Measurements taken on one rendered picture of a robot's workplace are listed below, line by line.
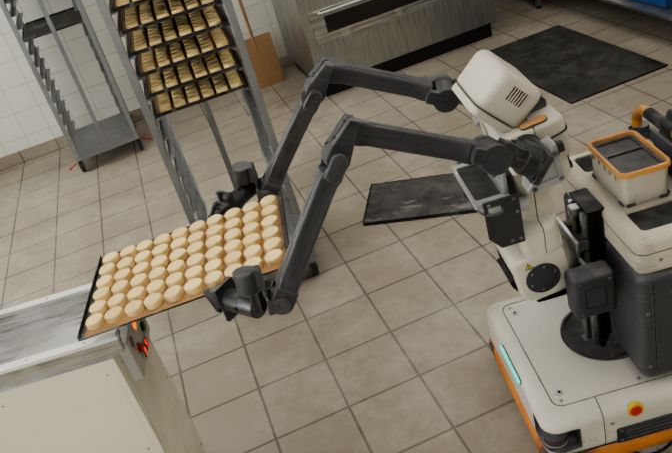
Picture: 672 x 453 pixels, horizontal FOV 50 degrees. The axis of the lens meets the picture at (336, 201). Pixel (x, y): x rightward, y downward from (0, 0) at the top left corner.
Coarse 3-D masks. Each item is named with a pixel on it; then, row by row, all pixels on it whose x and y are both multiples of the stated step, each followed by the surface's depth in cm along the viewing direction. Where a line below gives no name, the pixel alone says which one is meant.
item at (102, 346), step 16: (96, 336) 202; (112, 336) 200; (48, 352) 201; (64, 352) 199; (80, 352) 200; (96, 352) 201; (112, 352) 202; (0, 368) 200; (16, 368) 199; (32, 368) 200; (48, 368) 201; (64, 368) 202; (0, 384) 201; (16, 384) 202
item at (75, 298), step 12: (84, 288) 225; (36, 300) 226; (48, 300) 224; (60, 300) 225; (72, 300) 226; (84, 300) 226; (0, 312) 225; (12, 312) 224; (24, 312) 225; (36, 312) 226; (48, 312) 226; (60, 312) 227; (0, 324) 226; (12, 324) 226; (24, 324) 227
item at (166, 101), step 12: (228, 72) 318; (192, 84) 317; (204, 84) 312; (216, 84) 308; (228, 84) 311; (240, 84) 304; (156, 96) 321; (168, 96) 312; (180, 96) 307; (192, 96) 303; (204, 96) 302; (156, 108) 308; (168, 108) 300
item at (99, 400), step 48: (0, 336) 225; (48, 336) 218; (48, 384) 202; (96, 384) 205; (144, 384) 220; (0, 432) 208; (48, 432) 210; (96, 432) 213; (144, 432) 216; (192, 432) 256
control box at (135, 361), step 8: (144, 320) 229; (120, 328) 213; (128, 328) 212; (128, 336) 209; (136, 336) 217; (144, 336) 224; (128, 344) 207; (136, 344) 214; (144, 344) 221; (128, 352) 207; (136, 352) 212; (144, 352) 219; (128, 360) 209; (136, 360) 210; (144, 360) 217; (128, 368) 210; (136, 368) 210; (144, 368) 215; (136, 376) 212
